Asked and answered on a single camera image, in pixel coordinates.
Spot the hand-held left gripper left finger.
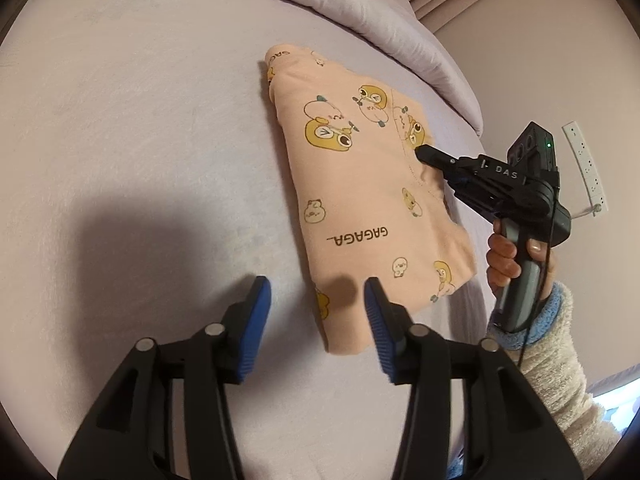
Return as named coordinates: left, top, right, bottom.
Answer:
left=56, top=275, right=272, bottom=480

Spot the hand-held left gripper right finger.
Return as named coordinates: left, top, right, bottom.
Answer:
left=363, top=276, right=585, bottom=480

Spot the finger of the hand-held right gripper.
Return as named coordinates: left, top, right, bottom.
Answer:
left=441, top=170, right=522, bottom=222
left=414, top=144, right=482, bottom=183

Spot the orange printed long-sleeve shirt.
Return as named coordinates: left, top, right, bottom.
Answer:
left=258, top=44, right=478, bottom=357

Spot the person's right forearm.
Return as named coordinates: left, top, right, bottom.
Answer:
left=487, top=280, right=623, bottom=461

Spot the person's right hand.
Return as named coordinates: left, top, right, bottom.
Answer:
left=486, top=230, right=557, bottom=302

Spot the white power strip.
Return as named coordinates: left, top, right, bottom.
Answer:
left=561, top=120, right=609, bottom=218

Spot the lavender duvet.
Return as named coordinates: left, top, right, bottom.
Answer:
left=42, top=0, right=484, bottom=137

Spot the lavender bed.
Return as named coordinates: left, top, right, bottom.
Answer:
left=0, top=0, right=526, bottom=480

